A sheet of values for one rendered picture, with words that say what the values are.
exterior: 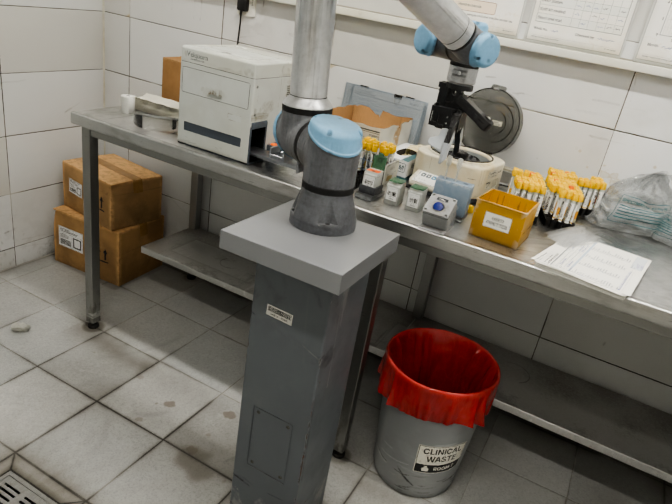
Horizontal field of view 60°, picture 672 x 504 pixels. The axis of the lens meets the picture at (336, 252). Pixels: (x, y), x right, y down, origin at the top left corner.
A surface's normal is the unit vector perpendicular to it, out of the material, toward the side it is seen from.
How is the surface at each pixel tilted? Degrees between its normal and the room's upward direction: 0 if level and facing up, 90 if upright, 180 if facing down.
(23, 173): 90
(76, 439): 0
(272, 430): 90
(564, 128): 90
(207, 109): 90
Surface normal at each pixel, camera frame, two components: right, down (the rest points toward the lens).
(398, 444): -0.66, 0.29
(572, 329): -0.47, 0.30
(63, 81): 0.87, 0.33
